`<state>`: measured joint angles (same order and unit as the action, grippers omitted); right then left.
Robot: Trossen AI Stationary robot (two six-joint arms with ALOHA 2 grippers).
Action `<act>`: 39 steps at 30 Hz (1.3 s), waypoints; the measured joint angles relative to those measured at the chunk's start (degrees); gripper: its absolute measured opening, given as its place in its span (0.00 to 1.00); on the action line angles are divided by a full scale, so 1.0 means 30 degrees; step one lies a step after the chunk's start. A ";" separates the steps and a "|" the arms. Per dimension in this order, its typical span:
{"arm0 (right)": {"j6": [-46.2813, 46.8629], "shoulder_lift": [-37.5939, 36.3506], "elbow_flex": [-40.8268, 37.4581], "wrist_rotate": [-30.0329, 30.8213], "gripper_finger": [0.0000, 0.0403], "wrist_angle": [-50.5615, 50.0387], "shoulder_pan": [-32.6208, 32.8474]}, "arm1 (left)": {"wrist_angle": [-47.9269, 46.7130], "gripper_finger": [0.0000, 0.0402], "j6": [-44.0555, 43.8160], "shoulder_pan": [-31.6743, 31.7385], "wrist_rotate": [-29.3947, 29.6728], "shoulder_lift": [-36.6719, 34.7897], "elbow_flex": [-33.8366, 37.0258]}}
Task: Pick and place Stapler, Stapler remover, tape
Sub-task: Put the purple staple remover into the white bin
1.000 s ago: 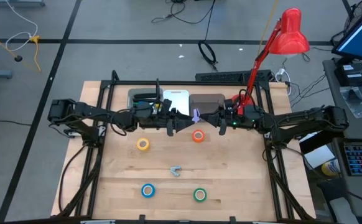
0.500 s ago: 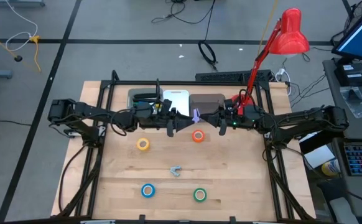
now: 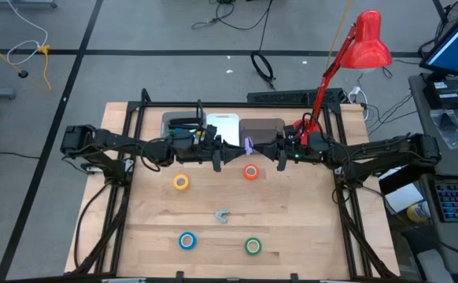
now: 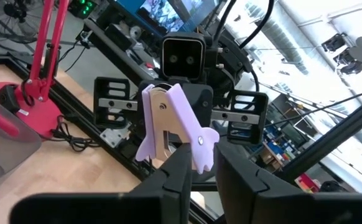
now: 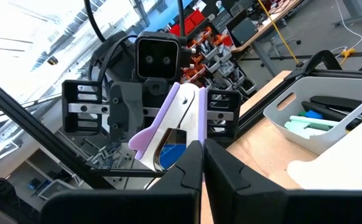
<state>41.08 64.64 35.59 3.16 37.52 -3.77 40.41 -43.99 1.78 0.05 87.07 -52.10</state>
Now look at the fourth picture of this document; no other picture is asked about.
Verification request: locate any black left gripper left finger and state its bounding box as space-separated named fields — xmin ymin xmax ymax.
xmin=9 ymin=143 xmax=193 ymax=224

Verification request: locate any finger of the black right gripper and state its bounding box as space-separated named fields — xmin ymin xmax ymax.
xmin=93 ymin=77 xmax=131 ymax=129
xmin=226 ymin=90 xmax=269 ymax=146

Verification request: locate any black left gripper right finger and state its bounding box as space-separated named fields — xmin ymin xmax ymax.
xmin=213 ymin=146 xmax=362 ymax=224

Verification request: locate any purple stapler remover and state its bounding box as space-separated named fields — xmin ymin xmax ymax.
xmin=135 ymin=83 xmax=221 ymax=175

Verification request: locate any red desk lamp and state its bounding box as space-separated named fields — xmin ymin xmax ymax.
xmin=0 ymin=0 xmax=70 ymax=138

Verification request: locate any computer monitor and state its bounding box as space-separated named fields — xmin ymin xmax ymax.
xmin=115 ymin=0 xmax=231 ymax=35

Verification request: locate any dark translucent plastic bin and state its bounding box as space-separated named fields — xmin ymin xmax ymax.
xmin=0 ymin=91 xmax=42 ymax=194

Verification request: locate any black floor fan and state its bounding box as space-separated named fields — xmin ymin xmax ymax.
xmin=0 ymin=0 xmax=40 ymax=45

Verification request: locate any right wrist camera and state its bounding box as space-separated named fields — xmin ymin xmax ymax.
xmin=160 ymin=30 xmax=207 ymax=81

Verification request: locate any black lamp cord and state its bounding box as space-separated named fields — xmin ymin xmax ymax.
xmin=52 ymin=114 xmax=101 ymax=153

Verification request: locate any black aluminium table frame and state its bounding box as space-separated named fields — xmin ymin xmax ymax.
xmin=0 ymin=52 xmax=362 ymax=224

